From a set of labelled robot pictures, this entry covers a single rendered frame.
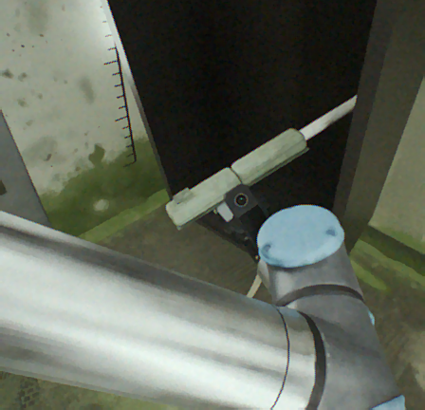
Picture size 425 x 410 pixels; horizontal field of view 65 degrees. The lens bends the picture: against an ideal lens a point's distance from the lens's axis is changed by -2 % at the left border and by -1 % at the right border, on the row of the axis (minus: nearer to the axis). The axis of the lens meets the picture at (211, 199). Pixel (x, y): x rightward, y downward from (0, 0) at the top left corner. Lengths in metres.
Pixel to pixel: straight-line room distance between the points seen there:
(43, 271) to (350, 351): 0.22
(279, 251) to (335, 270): 0.06
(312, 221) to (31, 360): 0.28
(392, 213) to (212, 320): 1.57
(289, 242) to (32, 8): 1.19
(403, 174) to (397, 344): 0.74
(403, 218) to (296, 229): 1.40
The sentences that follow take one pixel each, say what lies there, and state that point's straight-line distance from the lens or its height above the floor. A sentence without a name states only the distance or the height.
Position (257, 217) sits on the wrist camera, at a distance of 0.56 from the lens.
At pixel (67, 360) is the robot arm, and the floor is 1.11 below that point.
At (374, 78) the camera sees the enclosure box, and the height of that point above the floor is 1.13.
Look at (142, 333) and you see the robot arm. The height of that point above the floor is 1.11.
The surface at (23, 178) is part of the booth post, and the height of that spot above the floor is 0.50.
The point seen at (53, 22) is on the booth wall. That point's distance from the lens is 1.40.
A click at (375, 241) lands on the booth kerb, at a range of 1.80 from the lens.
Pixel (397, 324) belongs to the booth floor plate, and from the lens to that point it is 1.61.
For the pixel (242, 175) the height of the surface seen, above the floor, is 0.91.
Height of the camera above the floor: 1.29
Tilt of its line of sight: 40 degrees down
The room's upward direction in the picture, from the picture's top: straight up
